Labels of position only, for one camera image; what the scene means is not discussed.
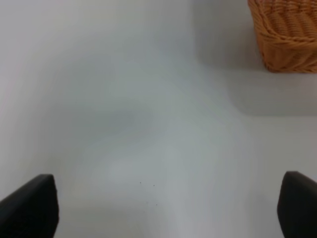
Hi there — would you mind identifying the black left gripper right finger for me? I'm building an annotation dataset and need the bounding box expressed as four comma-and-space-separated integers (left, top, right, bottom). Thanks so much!
277, 171, 317, 238

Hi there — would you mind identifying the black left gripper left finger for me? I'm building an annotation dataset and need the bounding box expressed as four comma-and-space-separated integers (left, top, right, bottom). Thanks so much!
0, 174, 59, 238

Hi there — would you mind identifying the orange wicker basket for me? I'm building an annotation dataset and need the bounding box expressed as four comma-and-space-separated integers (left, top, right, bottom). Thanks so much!
248, 0, 317, 73

